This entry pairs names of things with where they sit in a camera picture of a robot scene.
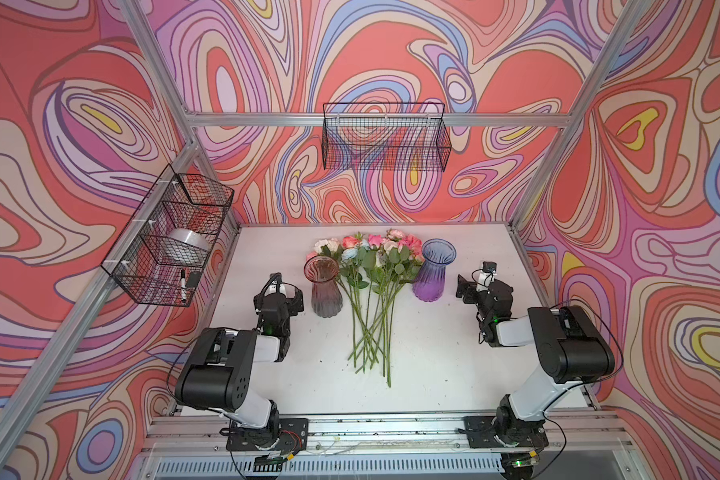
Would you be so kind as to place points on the black wire basket left wall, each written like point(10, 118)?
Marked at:
point(175, 227)

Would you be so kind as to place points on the purple glass vase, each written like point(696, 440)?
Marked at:
point(438, 254)

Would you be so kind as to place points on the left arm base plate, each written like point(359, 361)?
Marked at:
point(287, 436)

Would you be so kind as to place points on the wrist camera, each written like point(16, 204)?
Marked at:
point(488, 273)
point(275, 285)

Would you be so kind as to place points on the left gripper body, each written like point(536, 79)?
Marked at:
point(290, 308)

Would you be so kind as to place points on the pink carnation stem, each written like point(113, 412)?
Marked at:
point(403, 258)

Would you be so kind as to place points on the white rose stem on table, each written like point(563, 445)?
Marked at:
point(331, 247)

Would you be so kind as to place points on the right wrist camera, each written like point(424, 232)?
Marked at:
point(488, 273)

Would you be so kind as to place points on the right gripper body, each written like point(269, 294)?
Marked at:
point(474, 297)

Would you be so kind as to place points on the black wire basket back wall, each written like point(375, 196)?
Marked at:
point(385, 136)

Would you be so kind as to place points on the black wire basket wall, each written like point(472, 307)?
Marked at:
point(385, 136)
point(175, 227)

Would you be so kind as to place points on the red pink rose stem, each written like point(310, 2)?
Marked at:
point(351, 278)

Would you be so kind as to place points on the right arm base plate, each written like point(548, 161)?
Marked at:
point(505, 432)

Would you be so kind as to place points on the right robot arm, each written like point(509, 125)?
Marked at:
point(571, 353)

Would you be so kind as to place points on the blue white rose stem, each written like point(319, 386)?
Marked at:
point(363, 328)

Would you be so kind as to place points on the pink grey glass vase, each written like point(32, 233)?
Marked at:
point(326, 298)

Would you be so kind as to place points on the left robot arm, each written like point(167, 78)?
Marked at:
point(217, 375)

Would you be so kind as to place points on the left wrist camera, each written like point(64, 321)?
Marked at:
point(275, 285)

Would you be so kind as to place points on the black marker pen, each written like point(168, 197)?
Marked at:
point(183, 286)

